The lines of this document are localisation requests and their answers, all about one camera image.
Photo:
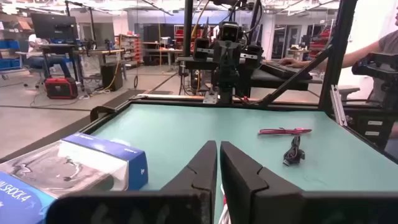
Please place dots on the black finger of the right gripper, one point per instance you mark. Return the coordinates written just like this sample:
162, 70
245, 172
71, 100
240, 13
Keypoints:
201, 49
255, 56

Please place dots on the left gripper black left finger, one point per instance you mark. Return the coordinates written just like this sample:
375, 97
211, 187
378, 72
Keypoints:
186, 202

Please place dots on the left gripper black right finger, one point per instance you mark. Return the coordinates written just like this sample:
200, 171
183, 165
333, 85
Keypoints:
258, 202

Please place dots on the red pen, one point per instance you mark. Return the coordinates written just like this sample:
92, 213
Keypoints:
280, 131

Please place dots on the black monitor pole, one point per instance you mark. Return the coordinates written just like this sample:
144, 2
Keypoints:
187, 28

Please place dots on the black desk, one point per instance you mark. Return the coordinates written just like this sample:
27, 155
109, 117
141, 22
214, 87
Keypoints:
267, 81

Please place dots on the black keyboard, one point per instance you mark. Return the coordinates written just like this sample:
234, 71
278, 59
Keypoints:
280, 71

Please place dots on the black orange-striped floor mat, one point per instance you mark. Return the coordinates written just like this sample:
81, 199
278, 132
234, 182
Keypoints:
130, 95
161, 92

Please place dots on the small black connector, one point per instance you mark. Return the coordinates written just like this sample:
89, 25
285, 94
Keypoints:
293, 154

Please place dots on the shelf with red bins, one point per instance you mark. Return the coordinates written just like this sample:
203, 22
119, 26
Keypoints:
130, 46
320, 43

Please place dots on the blue game controller box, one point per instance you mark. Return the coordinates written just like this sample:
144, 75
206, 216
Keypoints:
118, 152

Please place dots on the black computer tower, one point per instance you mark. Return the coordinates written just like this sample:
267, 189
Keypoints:
110, 76

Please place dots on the wooden top workbench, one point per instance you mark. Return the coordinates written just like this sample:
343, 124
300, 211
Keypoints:
93, 51

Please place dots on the black table edge clamp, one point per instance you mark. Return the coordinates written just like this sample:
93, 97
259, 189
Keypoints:
99, 109

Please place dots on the person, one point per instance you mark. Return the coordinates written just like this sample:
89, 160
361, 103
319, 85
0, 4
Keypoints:
388, 43
37, 42

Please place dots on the red and black case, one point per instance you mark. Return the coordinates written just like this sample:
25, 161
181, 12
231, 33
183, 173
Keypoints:
60, 88

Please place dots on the black computer monitor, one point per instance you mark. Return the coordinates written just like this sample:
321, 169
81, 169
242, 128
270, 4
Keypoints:
54, 27

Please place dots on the shelf with blue bins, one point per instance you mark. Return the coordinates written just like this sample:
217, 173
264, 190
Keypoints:
7, 45

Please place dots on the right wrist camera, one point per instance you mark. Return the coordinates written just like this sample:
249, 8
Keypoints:
230, 31

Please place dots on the black diagonal frame brace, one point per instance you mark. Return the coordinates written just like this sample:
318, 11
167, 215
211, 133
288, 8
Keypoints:
292, 79

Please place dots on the silver corner bracket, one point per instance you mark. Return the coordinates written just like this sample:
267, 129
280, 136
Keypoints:
211, 99

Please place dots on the black upright frame post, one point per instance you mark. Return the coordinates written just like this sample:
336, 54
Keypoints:
337, 56

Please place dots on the silver aluminium bracket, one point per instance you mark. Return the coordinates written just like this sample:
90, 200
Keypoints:
338, 105

